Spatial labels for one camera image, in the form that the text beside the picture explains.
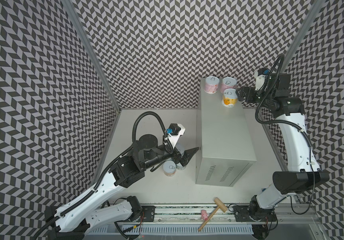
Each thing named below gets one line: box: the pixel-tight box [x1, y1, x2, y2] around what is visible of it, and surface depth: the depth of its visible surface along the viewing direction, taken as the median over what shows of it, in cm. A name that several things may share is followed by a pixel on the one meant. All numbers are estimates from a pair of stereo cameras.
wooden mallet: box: [197, 197, 228, 232], surface depth 75 cm
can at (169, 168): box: [163, 160, 176, 177], surface depth 84 cm
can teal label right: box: [176, 162, 187, 171], surface depth 87 cm
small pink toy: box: [200, 209, 209, 221], surface depth 72 cm
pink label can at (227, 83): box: [220, 77, 237, 94], surface depth 77 cm
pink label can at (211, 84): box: [204, 76, 220, 94], surface depth 79 cm
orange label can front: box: [221, 88, 238, 108], surface depth 72 cm
